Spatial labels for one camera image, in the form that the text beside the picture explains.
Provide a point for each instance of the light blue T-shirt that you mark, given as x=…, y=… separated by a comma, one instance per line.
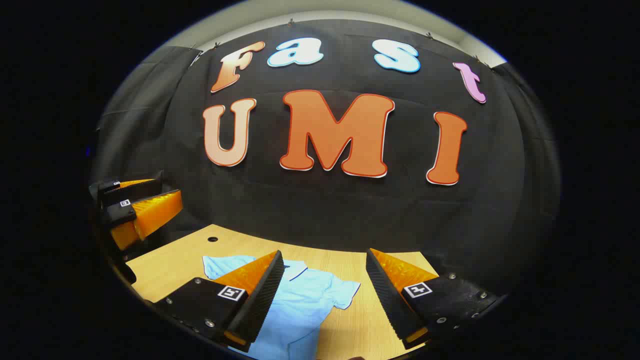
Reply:
x=305, y=300

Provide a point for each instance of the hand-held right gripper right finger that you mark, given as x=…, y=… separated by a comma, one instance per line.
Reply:
x=387, y=300

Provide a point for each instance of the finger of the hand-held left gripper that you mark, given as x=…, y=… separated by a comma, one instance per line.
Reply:
x=135, y=190
x=150, y=212

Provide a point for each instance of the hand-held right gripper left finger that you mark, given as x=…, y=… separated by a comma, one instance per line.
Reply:
x=265, y=295

